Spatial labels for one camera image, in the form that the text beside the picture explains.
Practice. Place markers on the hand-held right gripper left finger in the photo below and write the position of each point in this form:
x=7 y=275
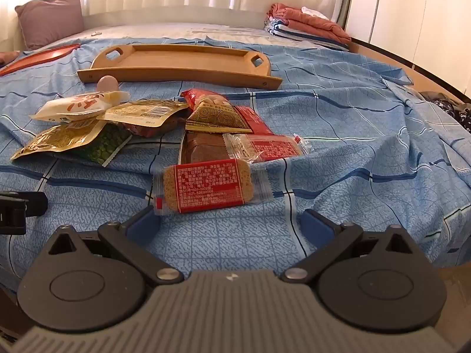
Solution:
x=141 y=226

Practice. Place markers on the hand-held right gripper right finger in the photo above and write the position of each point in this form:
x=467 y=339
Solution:
x=314 y=226

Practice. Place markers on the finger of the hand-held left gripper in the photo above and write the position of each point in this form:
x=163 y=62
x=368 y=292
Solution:
x=13 y=217
x=35 y=202

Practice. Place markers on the clear cracker packet red label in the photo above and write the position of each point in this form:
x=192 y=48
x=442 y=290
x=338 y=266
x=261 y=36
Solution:
x=209 y=187
x=272 y=147

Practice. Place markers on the green pea snack packet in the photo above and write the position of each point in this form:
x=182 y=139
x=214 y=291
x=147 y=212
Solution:
x=103 y=149

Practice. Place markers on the brown nut snack bar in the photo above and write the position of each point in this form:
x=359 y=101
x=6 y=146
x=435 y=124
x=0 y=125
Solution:
x=202 y=147

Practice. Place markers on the white snack packet red print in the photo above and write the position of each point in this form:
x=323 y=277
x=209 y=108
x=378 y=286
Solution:
x=77 y=106

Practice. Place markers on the red snack bar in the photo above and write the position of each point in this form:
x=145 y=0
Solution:
x=255 y=119

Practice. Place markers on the red and gold snack packet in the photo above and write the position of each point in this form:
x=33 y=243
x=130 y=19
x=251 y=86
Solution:
x=217 y=117

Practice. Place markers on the pink jelly cup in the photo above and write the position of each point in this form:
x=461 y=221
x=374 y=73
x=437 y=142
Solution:
x=107 y=82

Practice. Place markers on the blue checked bedsheet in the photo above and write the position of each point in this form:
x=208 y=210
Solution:
x=349 y=136

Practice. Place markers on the red plastic tray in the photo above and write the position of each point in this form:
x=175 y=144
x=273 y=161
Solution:
x=36 y=59

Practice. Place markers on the brown cloth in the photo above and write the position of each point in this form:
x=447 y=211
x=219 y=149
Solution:
x=7 y=57

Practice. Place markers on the dark floral cloth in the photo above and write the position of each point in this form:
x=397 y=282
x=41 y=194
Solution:
x=452 y=112

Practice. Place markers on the mauve pillow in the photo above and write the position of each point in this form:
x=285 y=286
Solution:
x=51 y=18

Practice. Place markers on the folded blue striped blanket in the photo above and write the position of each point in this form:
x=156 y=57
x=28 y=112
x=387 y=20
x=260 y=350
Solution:
x=287 y=31

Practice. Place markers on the white quilted mattress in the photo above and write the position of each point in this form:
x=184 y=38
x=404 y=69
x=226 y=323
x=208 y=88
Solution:
x=184 y=33

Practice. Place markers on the stack of folded blankets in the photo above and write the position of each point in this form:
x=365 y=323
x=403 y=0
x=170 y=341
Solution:
x=316 y=25

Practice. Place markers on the pale bed side panel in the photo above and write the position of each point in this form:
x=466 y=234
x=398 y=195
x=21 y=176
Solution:
x=176 y=18

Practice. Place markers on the olive drape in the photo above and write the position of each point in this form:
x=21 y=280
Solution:
x=343 y=14

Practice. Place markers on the white cloth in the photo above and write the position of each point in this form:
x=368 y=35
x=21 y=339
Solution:
x=312 y=11

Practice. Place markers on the white wardrobe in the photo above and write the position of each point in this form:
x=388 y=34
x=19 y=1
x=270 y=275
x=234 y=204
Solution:
x=404 y=14

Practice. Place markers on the wooden bed frame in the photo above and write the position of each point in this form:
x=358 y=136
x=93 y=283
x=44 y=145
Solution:
x=423 y=71

